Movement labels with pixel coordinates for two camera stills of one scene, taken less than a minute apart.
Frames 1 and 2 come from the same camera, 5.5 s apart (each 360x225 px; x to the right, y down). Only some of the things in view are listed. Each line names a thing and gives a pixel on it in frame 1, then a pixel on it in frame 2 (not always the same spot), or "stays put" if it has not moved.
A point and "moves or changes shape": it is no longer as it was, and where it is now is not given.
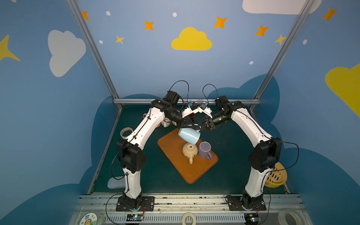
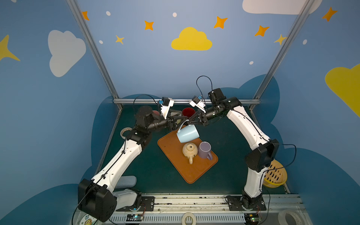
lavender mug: [204, 150] stays put
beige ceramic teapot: [190, 151] stays put
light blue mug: [190, 135] moves or changes shape
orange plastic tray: [172, 144] stays put
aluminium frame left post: [110, 85] stays put
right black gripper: [208, 123] → [202, 118]
